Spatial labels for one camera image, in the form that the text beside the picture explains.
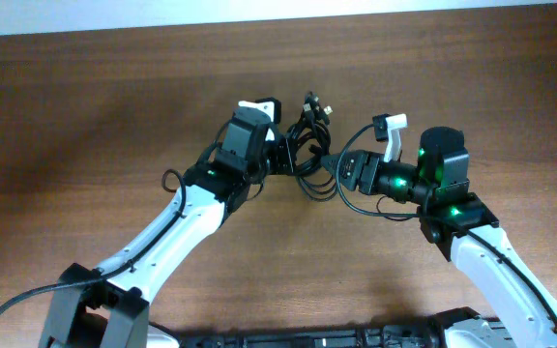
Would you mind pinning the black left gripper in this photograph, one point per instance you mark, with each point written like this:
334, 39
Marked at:
285, 163

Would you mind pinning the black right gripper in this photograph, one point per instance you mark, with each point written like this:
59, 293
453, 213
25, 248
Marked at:
364, 169

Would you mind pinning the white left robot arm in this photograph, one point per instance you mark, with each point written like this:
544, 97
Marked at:
109, 305

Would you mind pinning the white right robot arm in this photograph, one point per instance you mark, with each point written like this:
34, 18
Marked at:
457, 221

